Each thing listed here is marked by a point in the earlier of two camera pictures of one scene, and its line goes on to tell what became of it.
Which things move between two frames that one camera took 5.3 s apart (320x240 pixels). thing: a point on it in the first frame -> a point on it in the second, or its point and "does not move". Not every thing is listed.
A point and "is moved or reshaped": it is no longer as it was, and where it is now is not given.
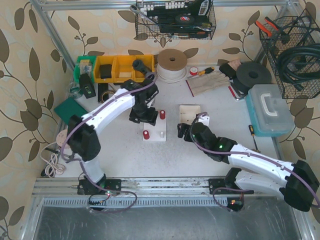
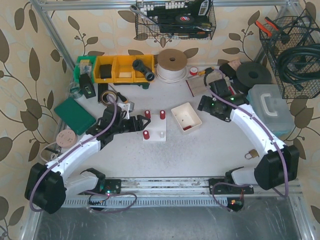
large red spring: [146, 134] does not move
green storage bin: [84, 64] does not move
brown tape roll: [106, 92] does not move
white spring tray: [188, 113] is moved or reshaped
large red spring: [162, 114] does not move
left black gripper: [143, 117] -> [133, 122]
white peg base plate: [157, 132] does not move
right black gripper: [183, 130] -> [203, 104]
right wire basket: [294, 53] does not move
